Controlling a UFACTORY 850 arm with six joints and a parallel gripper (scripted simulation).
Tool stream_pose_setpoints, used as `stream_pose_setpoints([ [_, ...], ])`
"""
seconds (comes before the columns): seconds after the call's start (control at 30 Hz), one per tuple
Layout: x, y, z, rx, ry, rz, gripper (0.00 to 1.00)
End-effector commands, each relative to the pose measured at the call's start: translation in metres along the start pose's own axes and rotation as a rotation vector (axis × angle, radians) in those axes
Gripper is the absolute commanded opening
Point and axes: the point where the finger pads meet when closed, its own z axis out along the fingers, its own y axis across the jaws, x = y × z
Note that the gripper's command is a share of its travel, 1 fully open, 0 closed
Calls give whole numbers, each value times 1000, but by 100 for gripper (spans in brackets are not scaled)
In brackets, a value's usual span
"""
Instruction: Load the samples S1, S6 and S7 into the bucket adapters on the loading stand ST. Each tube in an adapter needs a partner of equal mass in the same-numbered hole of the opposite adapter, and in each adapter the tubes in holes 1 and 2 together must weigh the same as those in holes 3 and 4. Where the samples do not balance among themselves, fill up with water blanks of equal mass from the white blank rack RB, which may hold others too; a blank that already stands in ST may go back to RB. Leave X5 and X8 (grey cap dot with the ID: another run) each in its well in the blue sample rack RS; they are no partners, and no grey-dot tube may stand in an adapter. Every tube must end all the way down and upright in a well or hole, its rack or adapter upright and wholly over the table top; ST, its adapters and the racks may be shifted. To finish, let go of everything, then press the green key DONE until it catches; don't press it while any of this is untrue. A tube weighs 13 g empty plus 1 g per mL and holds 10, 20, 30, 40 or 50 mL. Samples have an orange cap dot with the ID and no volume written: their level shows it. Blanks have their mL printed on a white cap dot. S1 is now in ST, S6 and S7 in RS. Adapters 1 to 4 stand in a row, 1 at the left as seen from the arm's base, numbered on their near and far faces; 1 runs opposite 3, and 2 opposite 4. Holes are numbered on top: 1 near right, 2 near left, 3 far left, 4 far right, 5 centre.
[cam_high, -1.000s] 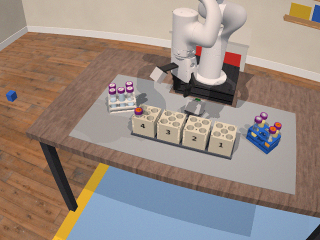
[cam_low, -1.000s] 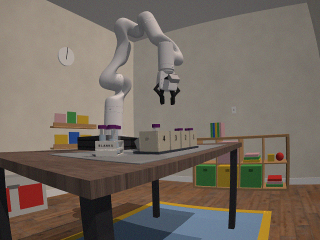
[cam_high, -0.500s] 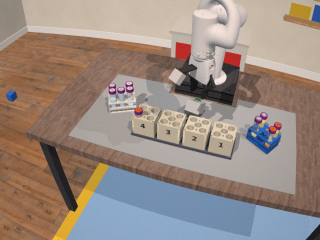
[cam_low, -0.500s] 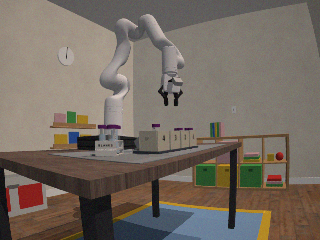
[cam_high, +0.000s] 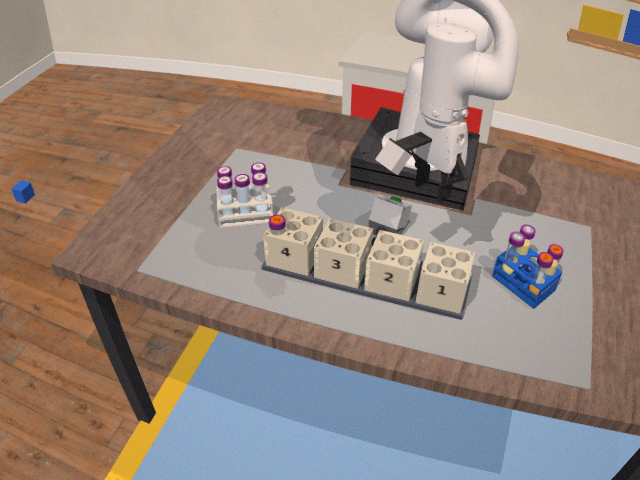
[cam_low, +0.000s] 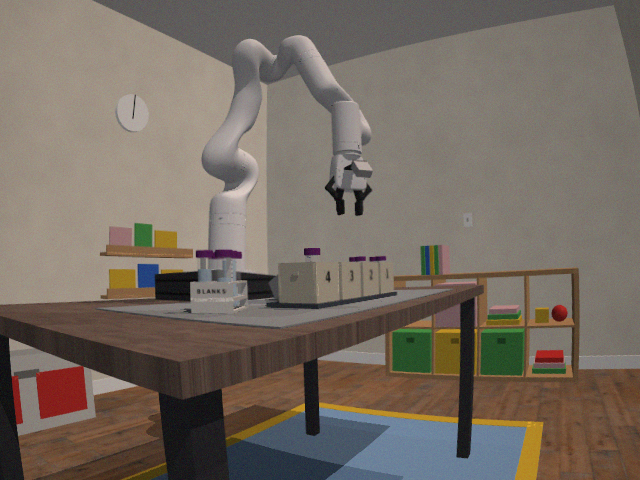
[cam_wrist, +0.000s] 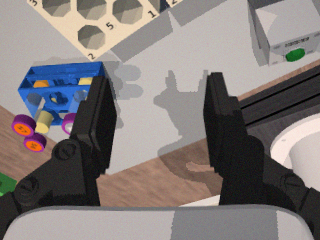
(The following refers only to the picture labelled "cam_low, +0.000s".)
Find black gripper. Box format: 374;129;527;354
325;152;372;216

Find beige bucket adapter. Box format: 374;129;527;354
360;262;379;297
378;262;394;294
278;262;340;304
339;262;361;300

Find grey flat mat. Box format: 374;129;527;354
95;289;453;329

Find white tube rack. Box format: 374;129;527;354
190;280;248;314

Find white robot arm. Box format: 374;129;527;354
201;35;371;274

